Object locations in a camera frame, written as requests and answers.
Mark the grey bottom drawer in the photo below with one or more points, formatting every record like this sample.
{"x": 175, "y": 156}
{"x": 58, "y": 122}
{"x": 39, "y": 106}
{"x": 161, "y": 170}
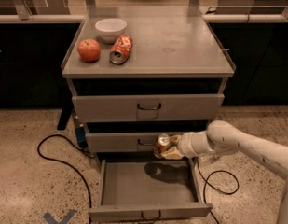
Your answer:
{"x": 148, "y": 190}

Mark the crushed orange soda can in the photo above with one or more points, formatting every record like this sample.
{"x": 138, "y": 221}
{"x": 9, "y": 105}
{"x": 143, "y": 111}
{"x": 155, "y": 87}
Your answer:
{"x": 120, "y": 52}

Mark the blue tape cross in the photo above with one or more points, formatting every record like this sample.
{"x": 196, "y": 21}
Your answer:
{"x": 50, "y": 219}

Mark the brown orange drink can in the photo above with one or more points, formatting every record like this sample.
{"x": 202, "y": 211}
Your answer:
{"x": 161, "y": 145}

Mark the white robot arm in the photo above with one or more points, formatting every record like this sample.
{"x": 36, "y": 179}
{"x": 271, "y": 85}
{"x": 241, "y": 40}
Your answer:
{"x": 221, "y": 138}

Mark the dark counter cabinets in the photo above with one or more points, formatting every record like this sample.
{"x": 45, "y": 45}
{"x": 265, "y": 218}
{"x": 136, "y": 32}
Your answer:
{"x": 32, "y": 56}

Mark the white bowl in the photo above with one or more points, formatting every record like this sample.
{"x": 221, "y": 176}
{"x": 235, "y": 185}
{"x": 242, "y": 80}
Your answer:
{"x": 109, "y": 30}

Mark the blue power adapter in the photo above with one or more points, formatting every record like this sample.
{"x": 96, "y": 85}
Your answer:
{"x": 81, "y": 137}

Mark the grey top drawer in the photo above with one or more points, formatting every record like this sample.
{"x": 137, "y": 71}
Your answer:
{"x": 147, "y": 107}

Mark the clear plastic bottle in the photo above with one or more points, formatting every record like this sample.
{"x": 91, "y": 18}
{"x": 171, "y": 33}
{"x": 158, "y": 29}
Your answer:
{"x": 208, "y": 159}

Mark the grey drawer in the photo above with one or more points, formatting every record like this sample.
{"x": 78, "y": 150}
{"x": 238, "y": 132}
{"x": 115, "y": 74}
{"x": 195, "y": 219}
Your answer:
{"x": 121, "y": 142}
{"x": 148, "y": 190}
{"x": 147, "y": 107}

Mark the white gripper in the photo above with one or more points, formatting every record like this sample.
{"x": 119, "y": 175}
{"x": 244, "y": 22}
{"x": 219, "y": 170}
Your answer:
{"x": 187, "y": 144}

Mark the grey middle drawer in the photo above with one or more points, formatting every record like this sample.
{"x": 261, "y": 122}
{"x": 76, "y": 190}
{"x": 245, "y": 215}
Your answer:
{"x": 121, "y": 142}

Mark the grey drawer cabinet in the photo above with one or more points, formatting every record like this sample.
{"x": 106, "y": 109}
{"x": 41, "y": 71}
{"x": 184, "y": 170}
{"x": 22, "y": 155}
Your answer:
{"x": 174, "y": 52}

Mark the red apple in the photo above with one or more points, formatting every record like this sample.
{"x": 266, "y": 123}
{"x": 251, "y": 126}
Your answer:
{"x": 89, "y": 50}

